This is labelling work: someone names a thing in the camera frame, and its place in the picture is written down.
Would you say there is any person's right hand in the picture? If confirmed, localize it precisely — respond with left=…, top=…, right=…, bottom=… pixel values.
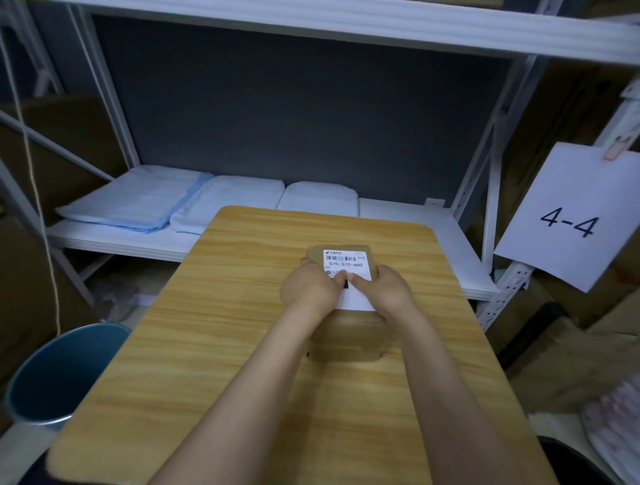
left=345, top=265, right=420, bottom=326

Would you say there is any person's left hand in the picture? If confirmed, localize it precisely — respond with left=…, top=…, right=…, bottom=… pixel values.
left=280, top=257, right=351, bottom=321

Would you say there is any white shipping label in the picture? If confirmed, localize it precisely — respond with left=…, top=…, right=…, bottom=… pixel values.
left=322, top=249, right=382, bottom=313

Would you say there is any brown paper parcel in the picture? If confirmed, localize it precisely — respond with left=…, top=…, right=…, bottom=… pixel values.
left=302, top=244, right=397, bottom=363

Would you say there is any person's left forearm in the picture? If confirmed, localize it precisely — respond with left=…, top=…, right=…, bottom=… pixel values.
left=147, top=304, right=347, bottom=485

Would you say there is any person's right forearm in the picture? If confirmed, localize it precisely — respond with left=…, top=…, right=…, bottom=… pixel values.
left=384, top=306, right=507, bottom=485

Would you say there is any small white padded packet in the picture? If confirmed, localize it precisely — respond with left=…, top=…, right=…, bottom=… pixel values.
left=276, top=181, right=360, bottom=219

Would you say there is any large white padded packet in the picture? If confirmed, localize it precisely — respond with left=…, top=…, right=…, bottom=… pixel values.
left=170, top=175, right=287, bottom=236

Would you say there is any white metal shelving rack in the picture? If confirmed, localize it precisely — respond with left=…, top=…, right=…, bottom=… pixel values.
left=0, top=0, right=640, bottom=331

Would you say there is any folded white and blue cloth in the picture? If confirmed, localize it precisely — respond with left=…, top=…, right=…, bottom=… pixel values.
left=55, top=165, right=216, bottom=235

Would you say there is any white paper sign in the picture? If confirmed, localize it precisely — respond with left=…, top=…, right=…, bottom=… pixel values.
left=494, top=142, right=640, bottom=293

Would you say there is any flattened brown cardboard box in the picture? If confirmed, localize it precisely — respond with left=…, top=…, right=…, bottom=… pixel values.
left=502, top=287, right=640, bottom=416

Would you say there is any large brown cardboard box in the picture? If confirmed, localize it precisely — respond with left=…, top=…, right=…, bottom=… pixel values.
left=500, top=62, right=640, bottom=241

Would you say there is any pink clip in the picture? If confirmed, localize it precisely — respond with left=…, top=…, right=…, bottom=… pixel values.
left=602, top=134, right=633, bottom=162

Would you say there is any stack of white printed packets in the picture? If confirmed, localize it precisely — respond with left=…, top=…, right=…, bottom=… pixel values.
left=580, top=379, right=640, bottom=485

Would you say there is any blue waste bin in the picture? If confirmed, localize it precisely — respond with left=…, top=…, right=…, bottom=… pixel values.
left=4, top=322, right=133, bottom=431

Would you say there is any brown cardboard box behind rack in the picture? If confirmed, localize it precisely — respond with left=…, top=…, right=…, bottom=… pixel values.
left=0, top=94, right=127, bottom=226

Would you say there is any white cord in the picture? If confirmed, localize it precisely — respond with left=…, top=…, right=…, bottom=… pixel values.
left=0, top=27, right=63, bottom=336

